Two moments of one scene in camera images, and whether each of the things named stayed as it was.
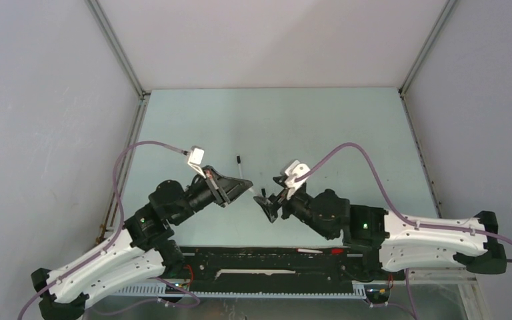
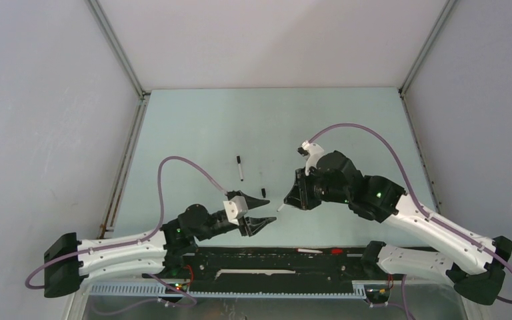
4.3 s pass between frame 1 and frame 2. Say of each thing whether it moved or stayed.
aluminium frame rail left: stayed
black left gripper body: moved
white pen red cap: stayed
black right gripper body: moved
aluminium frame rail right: stayed
